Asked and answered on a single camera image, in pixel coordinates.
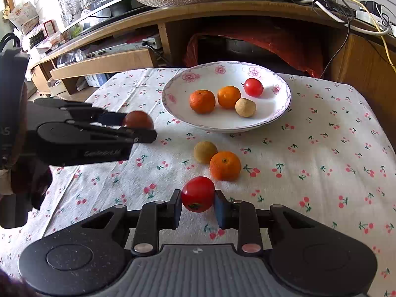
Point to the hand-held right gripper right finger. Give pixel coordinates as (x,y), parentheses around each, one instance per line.
(220,210)

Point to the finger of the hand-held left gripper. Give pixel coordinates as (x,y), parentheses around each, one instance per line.
(111,118)
(142,136)

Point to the silver set-top box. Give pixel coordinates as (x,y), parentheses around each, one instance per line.
(123,48)

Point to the white box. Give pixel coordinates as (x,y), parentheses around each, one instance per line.
(97,79)

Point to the black television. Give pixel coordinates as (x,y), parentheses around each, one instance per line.
(102,4)

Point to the dark red clothing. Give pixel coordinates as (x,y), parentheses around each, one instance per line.
(12,287)

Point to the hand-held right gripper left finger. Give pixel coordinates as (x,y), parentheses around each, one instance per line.
(178,208)

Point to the red box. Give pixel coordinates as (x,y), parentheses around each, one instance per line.
(49,27)

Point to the white floral plate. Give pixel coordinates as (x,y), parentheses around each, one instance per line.
(272,108)

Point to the red cloth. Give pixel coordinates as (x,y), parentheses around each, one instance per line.
(278,41)

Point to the round brown fruit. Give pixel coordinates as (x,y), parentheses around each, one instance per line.
(245,107)
(203,151)

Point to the dark red tomato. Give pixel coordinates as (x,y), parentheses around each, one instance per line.
(139,119)

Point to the small red tomato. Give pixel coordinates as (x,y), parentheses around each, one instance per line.
(253,87)

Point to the printed paper package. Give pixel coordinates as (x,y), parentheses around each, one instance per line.
(23,17)

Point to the wooden cabinet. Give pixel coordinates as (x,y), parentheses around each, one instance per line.
(247,10)

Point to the white power strip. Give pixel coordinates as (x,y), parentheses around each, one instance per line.
(366,14)

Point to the small orange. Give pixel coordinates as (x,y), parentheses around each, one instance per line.
(229,96)
(225,165)
(202,101)

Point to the bright red tomato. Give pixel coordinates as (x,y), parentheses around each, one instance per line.
(198,193)

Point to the cherry print tablecloth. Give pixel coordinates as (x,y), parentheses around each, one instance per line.
(309,161)

